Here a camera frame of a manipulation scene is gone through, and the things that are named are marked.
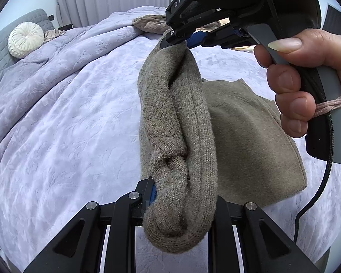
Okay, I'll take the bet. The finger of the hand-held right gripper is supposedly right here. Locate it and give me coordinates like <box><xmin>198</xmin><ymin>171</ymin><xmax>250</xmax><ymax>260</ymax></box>
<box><xmin>187</xmin><ymin>31</ymin><xmax>256</xmax><ymax>50</ymax></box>
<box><xmin>160</xmin><ymin>28</ymin><xmax>188</xmax><ymax>49</ymax></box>

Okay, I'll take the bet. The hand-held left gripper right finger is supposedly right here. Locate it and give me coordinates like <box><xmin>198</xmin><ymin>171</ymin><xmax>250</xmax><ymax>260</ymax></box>
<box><xmin>209</xmin><ymin>195</ymin><xmax>321</xmax><ymax>273</ymax></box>

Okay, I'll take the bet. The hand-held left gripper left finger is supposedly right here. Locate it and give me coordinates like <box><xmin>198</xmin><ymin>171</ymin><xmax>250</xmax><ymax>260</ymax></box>
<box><xmin>23</xmin><ymin>178</ymin><xmax>157</xmax><ymax>273</ymax></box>

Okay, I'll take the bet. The olive knit sweater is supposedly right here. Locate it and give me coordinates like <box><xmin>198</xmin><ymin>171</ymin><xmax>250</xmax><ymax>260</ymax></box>
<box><xmin>137</xmin><ymin>27</ymin><xmax>307</xmax><ymax>253</ymax></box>

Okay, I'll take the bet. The person's right hand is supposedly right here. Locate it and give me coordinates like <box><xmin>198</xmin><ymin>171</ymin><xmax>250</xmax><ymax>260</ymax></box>
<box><xmin>254</xmin><ymin>28</ymin><xmax>341</xmax><ymax>139</ymax></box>

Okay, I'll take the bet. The taupe brown garment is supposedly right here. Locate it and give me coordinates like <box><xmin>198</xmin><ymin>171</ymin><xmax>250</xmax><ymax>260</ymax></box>
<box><xmin>133</xmin><ymin>14</ymin><xmax>171</xmax><ymax>35</ymax></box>

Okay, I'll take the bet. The lavender bed sheet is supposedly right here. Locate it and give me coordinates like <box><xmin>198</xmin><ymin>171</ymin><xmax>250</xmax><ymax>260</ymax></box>
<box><xmin>0</xmin><ymin>33</ymin><xmax>341</xmax><ymax>273</ymax></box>

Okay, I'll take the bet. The lavender quilted comforter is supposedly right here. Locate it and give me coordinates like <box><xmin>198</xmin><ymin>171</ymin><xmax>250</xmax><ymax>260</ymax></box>
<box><xmin>0</xmin><ymin>6</ymin><xmax>171</xmax><ymax>160</ymax></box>

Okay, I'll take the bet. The crumpled beige garment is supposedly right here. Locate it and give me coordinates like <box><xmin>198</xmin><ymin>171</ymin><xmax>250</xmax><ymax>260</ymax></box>
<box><xmin>43</xmin><ymin>28</ymin><xmax>66</xmax><ymax>45</ymax></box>

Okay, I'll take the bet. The pink band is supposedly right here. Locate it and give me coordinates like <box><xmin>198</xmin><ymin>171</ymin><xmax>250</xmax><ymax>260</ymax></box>
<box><xmin>315</xmin><ymin>95</ymin><xmax>341</xmax><ymax>118</ymax></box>

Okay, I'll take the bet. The white round pillow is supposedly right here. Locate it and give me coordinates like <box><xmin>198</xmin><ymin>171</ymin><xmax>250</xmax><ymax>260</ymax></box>
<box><xmin>8</xmin><ymin>22</ymin><xmax>45</xmax><ymax>59</ymax></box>

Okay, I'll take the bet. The grey quilted headboard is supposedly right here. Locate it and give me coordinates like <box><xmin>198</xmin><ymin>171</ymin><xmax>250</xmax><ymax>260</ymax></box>
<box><xmin>0</xmin><ymin>8</ymin><xmax>56</xmax><ymax>94</ymax></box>

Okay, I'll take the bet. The beige cable knit garment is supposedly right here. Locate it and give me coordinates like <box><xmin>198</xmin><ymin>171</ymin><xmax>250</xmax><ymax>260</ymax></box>
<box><xmin>196</xmin><ymin>19</ymin><xmax>232</xmax><ymax>32</ymax></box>

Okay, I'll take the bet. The black cable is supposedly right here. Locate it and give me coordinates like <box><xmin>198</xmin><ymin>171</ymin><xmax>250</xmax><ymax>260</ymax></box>
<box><xmin>293</xmin><ymin>148</ymin><xmax>334</xmax><ymax>243</ymax></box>

